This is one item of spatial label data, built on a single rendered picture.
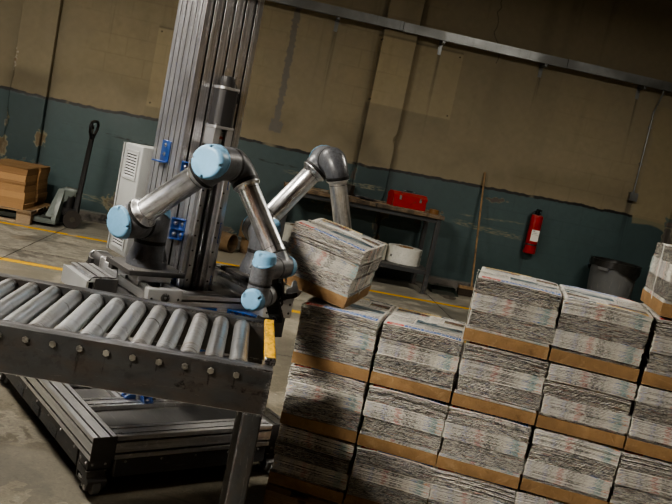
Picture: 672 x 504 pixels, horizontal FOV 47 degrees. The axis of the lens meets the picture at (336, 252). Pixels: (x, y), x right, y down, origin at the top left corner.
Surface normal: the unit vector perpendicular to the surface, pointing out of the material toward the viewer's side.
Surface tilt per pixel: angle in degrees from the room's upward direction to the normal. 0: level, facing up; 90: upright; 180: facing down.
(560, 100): 90
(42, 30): 90
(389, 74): 90
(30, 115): 90
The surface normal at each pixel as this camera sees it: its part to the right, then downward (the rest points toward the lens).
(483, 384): -0.21, 0.08
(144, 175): 0.60, 0.22
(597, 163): 0.09, 0.15
